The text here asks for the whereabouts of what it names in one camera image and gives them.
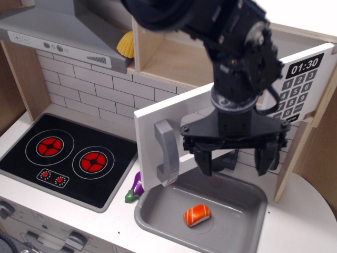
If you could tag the grey oven knob right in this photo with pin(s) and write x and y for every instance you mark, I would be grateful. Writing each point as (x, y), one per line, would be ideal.
(76, 240)

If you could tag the purple toy eggplant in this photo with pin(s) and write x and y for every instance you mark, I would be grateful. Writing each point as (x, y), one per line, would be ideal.
(136, 190)

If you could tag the grey toy range hood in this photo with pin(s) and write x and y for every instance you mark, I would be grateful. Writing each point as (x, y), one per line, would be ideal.
(66, 28)

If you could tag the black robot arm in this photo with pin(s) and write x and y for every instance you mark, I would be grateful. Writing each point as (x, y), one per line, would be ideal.
(237, 39)

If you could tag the orange salmon sushi toy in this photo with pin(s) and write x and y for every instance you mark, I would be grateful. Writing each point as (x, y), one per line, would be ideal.
(196, 215)

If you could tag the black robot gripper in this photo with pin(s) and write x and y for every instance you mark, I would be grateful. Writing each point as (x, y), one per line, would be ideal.
(236, 125)

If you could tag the black toy induction stove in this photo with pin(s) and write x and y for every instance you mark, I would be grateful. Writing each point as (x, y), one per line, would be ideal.
(79, 164)

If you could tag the grey toy sink basin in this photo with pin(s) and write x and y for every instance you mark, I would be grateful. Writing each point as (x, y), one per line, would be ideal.
(238, 209)

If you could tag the yellow toy shell pasta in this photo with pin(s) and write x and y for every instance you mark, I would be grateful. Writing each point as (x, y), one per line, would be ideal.
(126, 45)

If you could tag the grey oven knob left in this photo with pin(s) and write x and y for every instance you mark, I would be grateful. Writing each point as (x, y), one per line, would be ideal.
(6, 210)

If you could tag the grey oven knob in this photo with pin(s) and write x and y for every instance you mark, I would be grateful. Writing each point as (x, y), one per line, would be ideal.
(76, 240)
(6, 210)

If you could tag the white toy microwave door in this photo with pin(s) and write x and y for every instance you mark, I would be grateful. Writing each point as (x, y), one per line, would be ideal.
(303, 80)

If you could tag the grey microwave door handle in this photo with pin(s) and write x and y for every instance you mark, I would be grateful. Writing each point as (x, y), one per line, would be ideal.
(167, 172)

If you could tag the dark grey toy faucet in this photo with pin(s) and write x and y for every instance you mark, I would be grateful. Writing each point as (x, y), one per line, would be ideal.
(230, 159)

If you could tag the wooden toy kitchen cabinet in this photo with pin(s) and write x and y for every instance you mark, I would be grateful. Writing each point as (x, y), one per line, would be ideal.
(176, 60)

